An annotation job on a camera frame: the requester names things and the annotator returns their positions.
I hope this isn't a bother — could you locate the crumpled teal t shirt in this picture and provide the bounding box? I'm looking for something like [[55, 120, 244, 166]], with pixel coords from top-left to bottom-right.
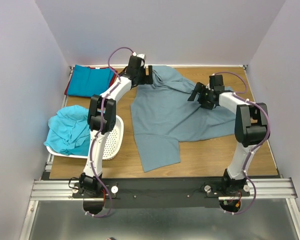
[[44, 105, 90, 157]]

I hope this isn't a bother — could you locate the aluminium frame rail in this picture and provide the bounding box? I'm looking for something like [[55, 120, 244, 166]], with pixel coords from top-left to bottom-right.
[[20, 178, 300, 240]]

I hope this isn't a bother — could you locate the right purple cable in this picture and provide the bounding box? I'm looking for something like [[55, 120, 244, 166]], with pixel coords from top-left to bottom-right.
[[214, 71, 271, 181]]

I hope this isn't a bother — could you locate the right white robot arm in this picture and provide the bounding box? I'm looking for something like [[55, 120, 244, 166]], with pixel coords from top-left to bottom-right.
[[188, 74, 270, 196]]

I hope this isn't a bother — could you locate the grey-blue t shirt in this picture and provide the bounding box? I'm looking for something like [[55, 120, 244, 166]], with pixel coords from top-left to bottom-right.
[[130, 65, 235, 172]]

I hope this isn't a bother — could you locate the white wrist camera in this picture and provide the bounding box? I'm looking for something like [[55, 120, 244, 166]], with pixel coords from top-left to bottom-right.
[[131, 52, 146, 62], [208, 74, 225, 92]]

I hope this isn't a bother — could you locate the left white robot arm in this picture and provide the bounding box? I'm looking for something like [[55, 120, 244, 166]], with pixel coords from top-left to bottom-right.
[[79, 52, 153, 198]]

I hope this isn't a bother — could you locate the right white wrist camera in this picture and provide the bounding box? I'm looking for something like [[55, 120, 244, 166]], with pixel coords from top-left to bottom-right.
[[208, 74, 225, 92]]

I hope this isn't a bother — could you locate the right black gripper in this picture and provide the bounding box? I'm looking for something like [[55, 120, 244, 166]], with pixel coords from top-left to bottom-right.
[[187, 82, 214, 111]]

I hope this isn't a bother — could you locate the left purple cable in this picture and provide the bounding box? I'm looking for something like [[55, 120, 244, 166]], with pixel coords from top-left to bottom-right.
[[86, 46, 138, 176]]

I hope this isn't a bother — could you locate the white perforated basket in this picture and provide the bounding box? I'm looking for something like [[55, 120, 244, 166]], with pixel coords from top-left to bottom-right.
[[46, 115, 124, 160]]

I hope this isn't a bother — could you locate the purple cable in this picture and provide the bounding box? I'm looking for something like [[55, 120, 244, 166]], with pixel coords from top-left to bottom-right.
[[214, 71, 271, 181], [86, 46, 138, 176]]

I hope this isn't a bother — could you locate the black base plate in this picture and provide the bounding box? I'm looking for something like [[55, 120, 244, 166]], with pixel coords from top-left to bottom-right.
[[68, 177, 250, 209]]

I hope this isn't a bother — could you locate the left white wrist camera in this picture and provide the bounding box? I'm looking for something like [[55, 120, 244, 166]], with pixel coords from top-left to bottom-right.
[[131, 52, 146, 62]]

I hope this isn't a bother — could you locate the folded teal t shirt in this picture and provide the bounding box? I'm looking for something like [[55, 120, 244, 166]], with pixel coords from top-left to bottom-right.
[[66, 64, 115, 99]]

